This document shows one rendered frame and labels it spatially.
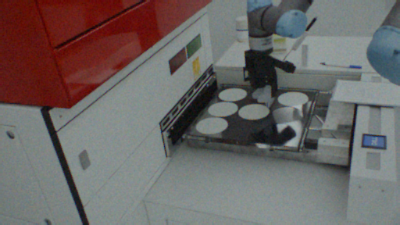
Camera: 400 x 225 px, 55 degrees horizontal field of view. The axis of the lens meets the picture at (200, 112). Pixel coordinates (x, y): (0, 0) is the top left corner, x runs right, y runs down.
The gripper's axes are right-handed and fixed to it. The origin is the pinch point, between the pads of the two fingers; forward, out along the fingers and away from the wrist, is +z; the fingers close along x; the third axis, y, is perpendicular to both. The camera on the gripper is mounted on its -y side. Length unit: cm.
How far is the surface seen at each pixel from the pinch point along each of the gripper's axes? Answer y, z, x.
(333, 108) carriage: -17.9, 3.3, 9.6
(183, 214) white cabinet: 40.3, 11.8, 22.8
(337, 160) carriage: -3.0, 4.7, 31.2
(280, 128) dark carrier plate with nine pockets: 4.3, 1.4, 13.4
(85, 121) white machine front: 57, -24, 23
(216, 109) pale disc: 16.3, 1.3, -8.2
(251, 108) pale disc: 6.0, 1.3, -2.0
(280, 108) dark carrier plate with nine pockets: -2.2, 1.4, 3.2
